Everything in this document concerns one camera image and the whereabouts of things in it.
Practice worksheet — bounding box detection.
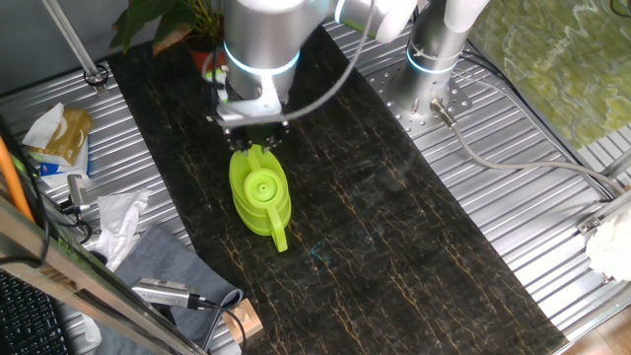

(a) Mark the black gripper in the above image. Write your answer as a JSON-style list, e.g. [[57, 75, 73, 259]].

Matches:
[[224, 120, 292, 158]]

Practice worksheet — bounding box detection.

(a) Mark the green plastic watering can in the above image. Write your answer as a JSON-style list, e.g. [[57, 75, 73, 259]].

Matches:
[[204, 68, 293, 253]]

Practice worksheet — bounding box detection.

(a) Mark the red plant pot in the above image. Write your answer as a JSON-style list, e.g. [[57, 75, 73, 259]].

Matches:
[[188, 41, 228, 75]]

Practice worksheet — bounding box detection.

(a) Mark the anthurium plant with broad leaves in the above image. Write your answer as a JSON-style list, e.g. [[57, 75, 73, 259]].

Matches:
[[108, 0, 228, 56]]

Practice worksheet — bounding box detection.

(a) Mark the grey towel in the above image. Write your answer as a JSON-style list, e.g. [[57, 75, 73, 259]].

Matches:
[[96, 225, 245, 355]]

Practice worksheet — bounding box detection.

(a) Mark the dark marbled table mat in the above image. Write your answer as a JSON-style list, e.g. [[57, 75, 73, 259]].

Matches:
[[106, 9, 568, 355]]

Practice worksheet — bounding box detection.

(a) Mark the crumpled white tissue paper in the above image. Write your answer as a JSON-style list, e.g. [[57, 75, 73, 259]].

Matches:
[[88, 188, 154, 272]]

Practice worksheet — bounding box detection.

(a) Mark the wooden block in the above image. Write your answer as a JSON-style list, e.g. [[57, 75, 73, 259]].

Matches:
[[221, 297, 265, 345]]

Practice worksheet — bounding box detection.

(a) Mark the yellow tissue box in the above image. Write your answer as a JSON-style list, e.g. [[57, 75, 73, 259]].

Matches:
[[23, 102, 95, 167]]

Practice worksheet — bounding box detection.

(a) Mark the blue and white box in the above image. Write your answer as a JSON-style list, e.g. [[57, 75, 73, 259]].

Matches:
[[29, 137, 93, 188]]

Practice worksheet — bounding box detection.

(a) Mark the silver support pole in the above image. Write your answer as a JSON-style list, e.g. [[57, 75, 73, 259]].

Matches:
[[41, 0, 109, 95]]

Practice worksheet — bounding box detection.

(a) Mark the orange tube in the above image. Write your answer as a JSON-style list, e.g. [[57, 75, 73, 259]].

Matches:
[[0, 135, 35, 223]]

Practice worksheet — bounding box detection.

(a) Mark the black keyboard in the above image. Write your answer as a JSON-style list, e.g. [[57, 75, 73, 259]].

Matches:
[[0, 268, 70, 355]]

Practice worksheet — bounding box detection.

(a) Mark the green marbled sheet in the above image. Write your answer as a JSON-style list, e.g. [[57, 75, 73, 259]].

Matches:
[[465, 0, 631, 152]]

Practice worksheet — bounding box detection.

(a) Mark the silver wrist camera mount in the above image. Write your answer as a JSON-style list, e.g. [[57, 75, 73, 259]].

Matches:
[[212, 88, 290, 130]]

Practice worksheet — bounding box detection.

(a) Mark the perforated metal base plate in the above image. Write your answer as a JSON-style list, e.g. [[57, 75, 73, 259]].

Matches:
[[367, 61, 473, 139]]

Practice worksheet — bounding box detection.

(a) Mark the silver finned camera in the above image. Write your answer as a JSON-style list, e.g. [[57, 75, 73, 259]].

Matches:
[[130, 276, 208, 311]]

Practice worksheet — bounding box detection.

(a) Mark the black camera cable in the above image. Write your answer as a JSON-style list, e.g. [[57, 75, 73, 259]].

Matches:
[[196, 295, 247, 355]]

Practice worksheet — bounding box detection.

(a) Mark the small silver camera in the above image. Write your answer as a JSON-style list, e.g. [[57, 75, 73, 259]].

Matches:
[[66, 174, 93, 216]]

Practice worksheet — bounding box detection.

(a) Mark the aluminium frame bar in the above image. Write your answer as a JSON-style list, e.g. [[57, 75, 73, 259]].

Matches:
[[0, 196, 208, 355]]

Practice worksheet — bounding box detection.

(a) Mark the grey robot cable with connector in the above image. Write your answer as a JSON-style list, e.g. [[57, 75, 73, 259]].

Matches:
[[429, 98, 627, 196]]

